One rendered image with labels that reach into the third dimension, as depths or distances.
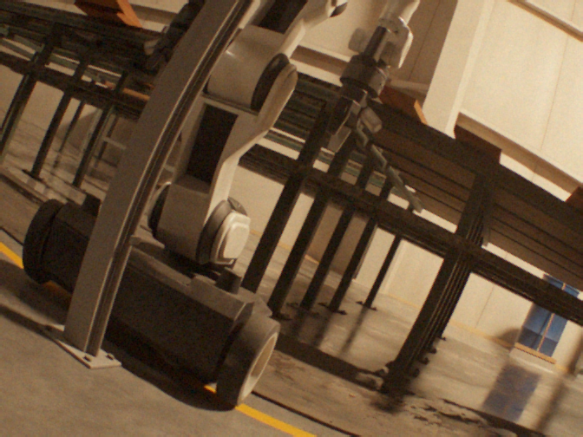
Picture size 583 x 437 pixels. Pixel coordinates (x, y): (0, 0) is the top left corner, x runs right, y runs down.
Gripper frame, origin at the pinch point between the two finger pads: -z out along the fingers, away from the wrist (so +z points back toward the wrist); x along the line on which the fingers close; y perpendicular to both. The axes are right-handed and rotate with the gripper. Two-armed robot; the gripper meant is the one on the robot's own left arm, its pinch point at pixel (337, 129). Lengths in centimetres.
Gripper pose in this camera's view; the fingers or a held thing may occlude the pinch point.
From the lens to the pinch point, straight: 169.3
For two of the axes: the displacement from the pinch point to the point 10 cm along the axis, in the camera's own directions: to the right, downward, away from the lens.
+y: 9.0, 4.1, -1.5
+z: 4.3, -8.8, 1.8
